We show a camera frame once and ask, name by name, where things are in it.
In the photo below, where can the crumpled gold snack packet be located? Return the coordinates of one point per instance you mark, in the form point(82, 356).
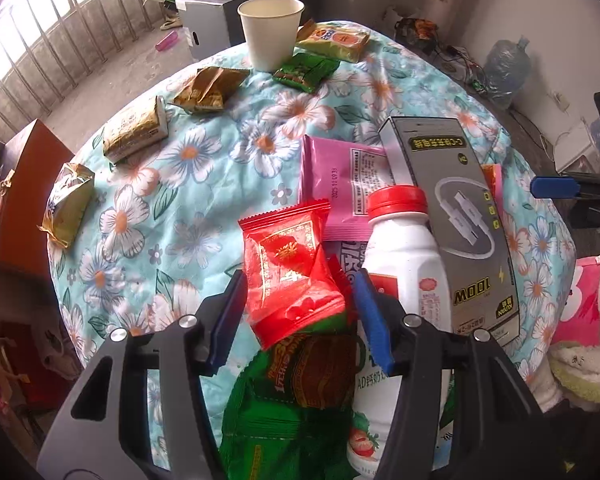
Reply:
point(210, 90)

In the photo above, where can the red snack packet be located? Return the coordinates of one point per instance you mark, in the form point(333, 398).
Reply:
point(285, 270)

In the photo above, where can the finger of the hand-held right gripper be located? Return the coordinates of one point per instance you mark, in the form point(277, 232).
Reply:
point(555, 187)

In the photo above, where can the wall socket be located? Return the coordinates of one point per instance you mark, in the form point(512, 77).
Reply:
point(560, 100)

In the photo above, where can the green snack bag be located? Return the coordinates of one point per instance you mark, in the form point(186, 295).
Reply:
point(275, 410)

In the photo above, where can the pink packet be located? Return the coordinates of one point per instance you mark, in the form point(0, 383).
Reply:
point(337, 185)

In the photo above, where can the pink plastic piece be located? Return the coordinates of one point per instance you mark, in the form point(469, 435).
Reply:
point(166, 41)

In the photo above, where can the small green snack packet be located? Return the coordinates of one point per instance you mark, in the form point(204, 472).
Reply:
point(305, 72)

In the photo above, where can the yellow green fluffy cloth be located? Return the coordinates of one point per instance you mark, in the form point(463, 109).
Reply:
point(587, 387)

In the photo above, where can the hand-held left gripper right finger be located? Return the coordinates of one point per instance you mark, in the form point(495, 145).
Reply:
point(372, 320)

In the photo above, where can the white appliance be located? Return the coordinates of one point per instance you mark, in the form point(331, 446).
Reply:
point(577, 147)

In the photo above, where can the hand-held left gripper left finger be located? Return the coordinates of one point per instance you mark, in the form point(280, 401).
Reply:
point(227, 315)

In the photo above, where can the white milk bottle red cap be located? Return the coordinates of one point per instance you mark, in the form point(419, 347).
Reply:
point(405, 270)

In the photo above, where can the metal window railing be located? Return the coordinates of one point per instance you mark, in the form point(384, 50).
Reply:
point(96, 15)

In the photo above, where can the white paper cup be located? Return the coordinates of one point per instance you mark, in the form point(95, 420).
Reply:
point(272, 35)

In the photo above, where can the large clear water jug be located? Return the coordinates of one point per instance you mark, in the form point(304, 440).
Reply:
point(507, 67)

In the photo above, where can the grey cardboard box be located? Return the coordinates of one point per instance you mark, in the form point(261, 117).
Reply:
point(455, 210)

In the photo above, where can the cream fluffy cloth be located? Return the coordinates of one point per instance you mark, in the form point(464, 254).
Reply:
point(575, 357)

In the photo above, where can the grey cabinet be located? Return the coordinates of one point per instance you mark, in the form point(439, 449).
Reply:
point(215, 20)

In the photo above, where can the orange snack pack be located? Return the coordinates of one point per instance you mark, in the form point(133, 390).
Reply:
point(420, 26)

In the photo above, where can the yellow snack packet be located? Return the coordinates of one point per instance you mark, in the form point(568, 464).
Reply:
point(330, 40)

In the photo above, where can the red gift bag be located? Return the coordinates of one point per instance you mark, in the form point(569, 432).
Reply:
point(15, 360)

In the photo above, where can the floral blue blanket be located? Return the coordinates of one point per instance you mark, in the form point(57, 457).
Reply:
point(205, 200)

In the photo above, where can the pink pillow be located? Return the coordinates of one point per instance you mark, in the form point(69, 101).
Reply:
point(580, 305)

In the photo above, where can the red brown box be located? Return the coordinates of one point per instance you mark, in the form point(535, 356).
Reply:
point(30, 185)

